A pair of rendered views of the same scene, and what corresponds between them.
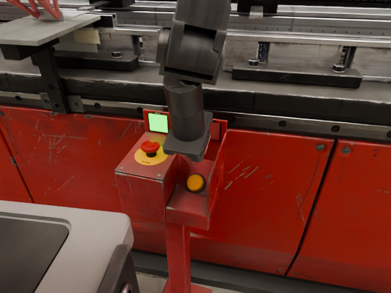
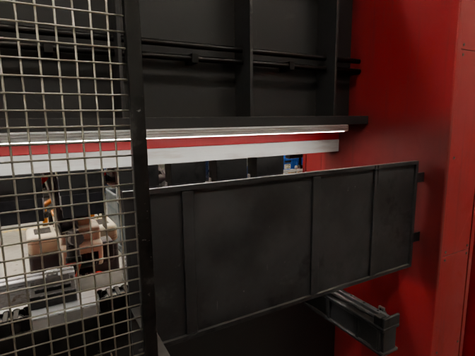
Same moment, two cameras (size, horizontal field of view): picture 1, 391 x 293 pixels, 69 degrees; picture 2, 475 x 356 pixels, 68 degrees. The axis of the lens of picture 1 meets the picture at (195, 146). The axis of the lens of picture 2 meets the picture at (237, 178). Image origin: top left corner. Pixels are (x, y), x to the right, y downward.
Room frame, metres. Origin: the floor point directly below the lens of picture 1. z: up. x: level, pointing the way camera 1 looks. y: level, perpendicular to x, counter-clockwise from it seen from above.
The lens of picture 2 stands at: (2.11, -0.41, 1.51)
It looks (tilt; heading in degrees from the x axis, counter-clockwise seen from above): 9 degrees down; 140
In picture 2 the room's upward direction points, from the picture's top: 1 degrees counter-clockwise
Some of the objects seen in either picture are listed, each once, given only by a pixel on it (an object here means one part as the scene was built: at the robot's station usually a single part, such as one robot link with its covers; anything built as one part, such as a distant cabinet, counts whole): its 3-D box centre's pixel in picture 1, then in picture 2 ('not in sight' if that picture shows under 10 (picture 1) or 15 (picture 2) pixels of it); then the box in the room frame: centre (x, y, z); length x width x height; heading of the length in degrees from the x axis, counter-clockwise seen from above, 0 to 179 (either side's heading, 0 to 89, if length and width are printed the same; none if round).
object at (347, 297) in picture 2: not in sight; (322, 293); (1.32, 0.71, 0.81); 0.64 x 0.08 x 0.14; 169
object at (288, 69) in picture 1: (293, 74); not in sight; (0.68, -0.24, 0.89); 0.30 x 0.05 x 0.03; 79
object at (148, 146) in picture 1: (150, 150); not in sight; (0.49, 0.10, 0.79); 0.04 x 0.04 x 0.04
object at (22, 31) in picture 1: (39, 26); not in sight; (0.71, 0.37, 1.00); 0.26 x 0.18 x 0.01; 169
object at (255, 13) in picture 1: (257, 5); (52, 280); (0.92, -0.18, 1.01); 0.26 x 0.12 x 0.05; 169
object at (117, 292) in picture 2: not in sight; (163, 285); (1.21, 0.06, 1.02); 0.37 x 0.06 x 0.04; 79
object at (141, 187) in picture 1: (174, 166); not in sight; (0.49, 0.05, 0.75); 0.20 x 0.16 x 0.18; 74
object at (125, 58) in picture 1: (84, 60); not in sight; (0.79, 0.31, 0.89); 0.30 x 0.05 x 0.03; 79
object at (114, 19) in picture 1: (81, 18); not in sight; (0.85, 0.32, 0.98); 0.20 x 0.03 x 0.03; 79
